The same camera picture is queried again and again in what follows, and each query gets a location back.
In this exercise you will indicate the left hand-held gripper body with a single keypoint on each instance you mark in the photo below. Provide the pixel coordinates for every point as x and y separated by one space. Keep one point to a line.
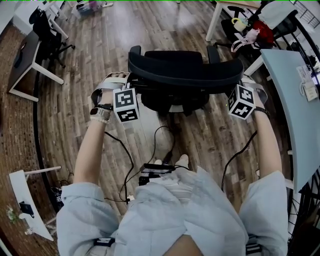
126 102

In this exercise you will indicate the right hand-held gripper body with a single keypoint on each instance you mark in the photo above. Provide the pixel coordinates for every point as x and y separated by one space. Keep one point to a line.
241 102

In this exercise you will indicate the black office chair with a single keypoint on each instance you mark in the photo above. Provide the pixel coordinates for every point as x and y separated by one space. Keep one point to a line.
46 35
185 67
230 27

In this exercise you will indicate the person's right forearm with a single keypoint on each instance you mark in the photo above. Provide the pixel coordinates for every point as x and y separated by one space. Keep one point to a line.
267 145

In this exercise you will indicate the person's left forearm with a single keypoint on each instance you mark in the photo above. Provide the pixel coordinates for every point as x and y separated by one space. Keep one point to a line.
92 150

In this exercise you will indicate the person's left hand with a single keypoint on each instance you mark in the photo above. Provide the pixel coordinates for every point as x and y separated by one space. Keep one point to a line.
107 97

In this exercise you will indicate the silver wristwatch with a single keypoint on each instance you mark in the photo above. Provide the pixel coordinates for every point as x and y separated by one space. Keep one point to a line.
101 111

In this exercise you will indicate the light blue top desk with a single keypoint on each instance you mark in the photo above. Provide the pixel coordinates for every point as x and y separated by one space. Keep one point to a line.
292 100

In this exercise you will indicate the white desk telephone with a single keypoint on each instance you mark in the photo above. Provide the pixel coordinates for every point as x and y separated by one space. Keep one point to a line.
308 85

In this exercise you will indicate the black waist device box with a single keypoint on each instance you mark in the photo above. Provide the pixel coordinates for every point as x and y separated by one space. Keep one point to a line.
157 168

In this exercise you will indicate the red bag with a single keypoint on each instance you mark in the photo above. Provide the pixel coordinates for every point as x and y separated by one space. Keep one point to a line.
263 31

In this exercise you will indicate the yellow-green mug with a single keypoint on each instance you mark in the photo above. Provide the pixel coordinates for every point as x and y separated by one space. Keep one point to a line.
239 25

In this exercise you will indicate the person's white shoe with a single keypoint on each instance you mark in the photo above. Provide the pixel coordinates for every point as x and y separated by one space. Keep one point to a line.
182 160

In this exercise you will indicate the wooden top white-legged desk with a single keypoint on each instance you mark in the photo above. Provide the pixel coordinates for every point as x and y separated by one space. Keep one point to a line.
212 22

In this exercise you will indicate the clear storage box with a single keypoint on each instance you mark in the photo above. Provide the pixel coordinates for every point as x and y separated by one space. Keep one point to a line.
85 7

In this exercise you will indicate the white desk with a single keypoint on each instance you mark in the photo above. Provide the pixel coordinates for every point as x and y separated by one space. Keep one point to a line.
57 22
25 195

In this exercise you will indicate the dark top white-legged desk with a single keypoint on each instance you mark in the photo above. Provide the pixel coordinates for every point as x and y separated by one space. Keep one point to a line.
26 57

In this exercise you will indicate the black pouch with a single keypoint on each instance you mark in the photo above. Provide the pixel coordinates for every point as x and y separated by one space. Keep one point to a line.
20 56

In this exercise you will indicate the white and teal backpack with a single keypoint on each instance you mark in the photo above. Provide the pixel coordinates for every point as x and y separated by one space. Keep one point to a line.
58 197

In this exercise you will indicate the black metal railing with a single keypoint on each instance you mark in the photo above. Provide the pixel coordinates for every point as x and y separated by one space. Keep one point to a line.
307 200

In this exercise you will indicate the person's light blue shirt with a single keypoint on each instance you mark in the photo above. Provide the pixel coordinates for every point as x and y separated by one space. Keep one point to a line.
162 220

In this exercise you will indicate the black desk telephone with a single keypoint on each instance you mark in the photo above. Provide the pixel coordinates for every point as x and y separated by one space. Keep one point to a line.
26 208

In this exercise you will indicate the small flower plant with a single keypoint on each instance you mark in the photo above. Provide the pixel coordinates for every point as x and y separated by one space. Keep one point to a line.
11 215

